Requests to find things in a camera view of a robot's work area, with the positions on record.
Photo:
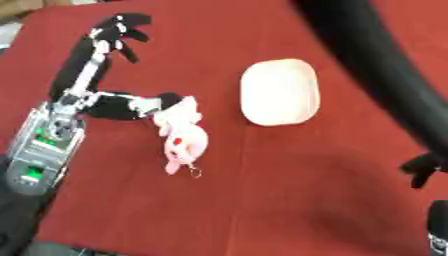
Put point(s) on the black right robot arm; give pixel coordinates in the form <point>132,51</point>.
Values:
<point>438,220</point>

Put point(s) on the thick black curved band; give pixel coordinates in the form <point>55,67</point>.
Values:
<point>373,60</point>

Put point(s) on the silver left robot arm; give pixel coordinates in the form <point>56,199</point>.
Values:
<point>44,146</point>

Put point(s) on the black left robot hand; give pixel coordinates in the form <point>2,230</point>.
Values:
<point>73,71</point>

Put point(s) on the white rounded rectangular case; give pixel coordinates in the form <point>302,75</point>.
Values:
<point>280,92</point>

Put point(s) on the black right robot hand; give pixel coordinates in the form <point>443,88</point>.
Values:
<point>421,166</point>

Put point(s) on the pink plush toy with keyring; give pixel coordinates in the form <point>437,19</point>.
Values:
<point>186,140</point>

